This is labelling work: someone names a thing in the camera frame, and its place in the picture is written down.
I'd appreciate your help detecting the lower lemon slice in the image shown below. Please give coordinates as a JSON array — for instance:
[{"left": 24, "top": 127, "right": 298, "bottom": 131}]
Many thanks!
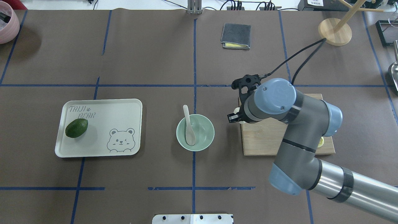
[{"left": 317, "top": 137, "right": 325, "bottom": 148}]

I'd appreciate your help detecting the light green bowl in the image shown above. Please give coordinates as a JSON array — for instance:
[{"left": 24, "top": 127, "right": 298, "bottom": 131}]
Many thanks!
[{"left": 176, "top": 114, "right": 215, "bottom": 152}]

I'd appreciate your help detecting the aluminium frame post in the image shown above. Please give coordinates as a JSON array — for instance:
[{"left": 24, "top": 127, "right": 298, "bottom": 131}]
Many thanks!
[{"left": 187, "top": 0, "right": 203, "bottom": 15}]

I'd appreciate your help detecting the cream bear serving tray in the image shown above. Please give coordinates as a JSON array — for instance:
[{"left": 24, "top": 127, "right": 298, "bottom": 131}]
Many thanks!
[{"left": 54, "top": 98, "right": 143, "bottom": 158}]

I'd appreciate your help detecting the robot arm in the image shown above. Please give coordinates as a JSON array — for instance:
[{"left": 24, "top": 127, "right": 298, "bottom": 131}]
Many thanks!
[{"left": 227, "top": 75, "right": 398, "bottom": 222}]

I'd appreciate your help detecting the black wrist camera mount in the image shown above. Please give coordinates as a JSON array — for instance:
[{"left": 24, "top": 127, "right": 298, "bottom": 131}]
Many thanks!
[{"left": 231, "top": 75, "right": 262, "bottom": 103}]

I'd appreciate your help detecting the metal scoop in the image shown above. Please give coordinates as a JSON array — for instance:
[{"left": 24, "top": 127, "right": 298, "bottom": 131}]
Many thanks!
[{"left": 389, "top": 40, "right": 398, "bottom": 92}]

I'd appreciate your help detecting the black glass rack tray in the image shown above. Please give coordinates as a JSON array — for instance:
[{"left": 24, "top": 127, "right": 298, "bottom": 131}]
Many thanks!
[{"left": 375, "top": 20, "right": 398, "bottom": 47}]

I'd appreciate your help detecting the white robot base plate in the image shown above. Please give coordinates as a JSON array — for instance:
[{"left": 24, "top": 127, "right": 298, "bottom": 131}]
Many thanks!
[{"left": 152, "top": 213, "right": 234, "bottom": 224}]

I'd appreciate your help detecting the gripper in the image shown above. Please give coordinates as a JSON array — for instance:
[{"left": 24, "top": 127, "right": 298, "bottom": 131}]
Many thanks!
[{"left": 227, "top": 110, "right": 247, "bottom": 124}]

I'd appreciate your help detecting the green avocado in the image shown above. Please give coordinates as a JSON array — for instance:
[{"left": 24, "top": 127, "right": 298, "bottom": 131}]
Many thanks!
[{"left": 65, "top": 119, "right": 89, "bottom": 138}]

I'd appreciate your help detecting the wooden cutting board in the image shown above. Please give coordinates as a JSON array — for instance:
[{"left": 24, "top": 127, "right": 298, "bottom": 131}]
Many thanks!
[{"left": 238, "top": 94, "right": 336, "bottom": 156}]

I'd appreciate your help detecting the pink ice bowl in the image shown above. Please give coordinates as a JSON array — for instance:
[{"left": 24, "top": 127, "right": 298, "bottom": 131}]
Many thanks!
[{"left": 0, "top": 1, "right": 20, "bottom": 44}]

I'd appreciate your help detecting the wooden mug tree stand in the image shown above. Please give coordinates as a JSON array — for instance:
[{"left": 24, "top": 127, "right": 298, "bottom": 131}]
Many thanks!
[{"left": 317, "top": 0, "right": 384, "bottom": 46}]

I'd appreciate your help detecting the white ceramic soup spoon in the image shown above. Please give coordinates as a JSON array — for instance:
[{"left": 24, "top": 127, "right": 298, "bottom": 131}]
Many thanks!
[{"left": 183, "top": 105, "right": 196, "bottom": 146}]

